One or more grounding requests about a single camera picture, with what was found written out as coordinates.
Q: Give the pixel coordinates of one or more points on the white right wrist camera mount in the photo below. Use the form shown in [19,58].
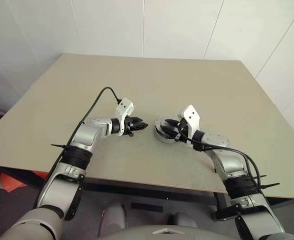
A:
[191,115]

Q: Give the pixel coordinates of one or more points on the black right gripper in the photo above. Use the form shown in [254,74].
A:
[183,131]

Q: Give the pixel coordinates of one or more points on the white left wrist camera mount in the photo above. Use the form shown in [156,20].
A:
[124,106]

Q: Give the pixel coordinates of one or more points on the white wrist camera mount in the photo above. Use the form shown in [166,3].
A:
[191,115]
[124,106]

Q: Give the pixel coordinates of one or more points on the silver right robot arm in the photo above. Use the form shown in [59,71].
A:
[217,140]

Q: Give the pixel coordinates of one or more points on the orange sheet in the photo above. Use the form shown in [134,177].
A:
[11,182]

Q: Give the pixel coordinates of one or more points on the grey rounded shape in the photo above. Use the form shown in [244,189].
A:
[113,215]

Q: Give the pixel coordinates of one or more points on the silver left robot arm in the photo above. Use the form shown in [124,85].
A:
[86,135]

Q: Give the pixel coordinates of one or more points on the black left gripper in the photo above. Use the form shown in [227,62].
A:
[130,124]

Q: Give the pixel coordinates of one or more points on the round silver metal object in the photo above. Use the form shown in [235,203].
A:
[159,122]

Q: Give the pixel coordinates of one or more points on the black metal table frame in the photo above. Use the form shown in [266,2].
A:
[136,191]

